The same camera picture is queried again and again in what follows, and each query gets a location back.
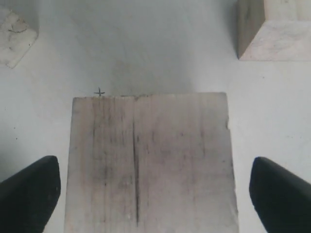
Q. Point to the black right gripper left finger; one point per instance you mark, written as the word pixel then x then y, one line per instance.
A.
pixel 28 198

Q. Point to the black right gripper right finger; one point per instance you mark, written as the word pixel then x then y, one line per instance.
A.
pixel 281 199

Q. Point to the smallest wooden cube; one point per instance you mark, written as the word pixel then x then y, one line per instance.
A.
pixel 16 37

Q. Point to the third largest wooden cube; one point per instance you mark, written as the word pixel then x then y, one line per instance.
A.
pixel 274 30

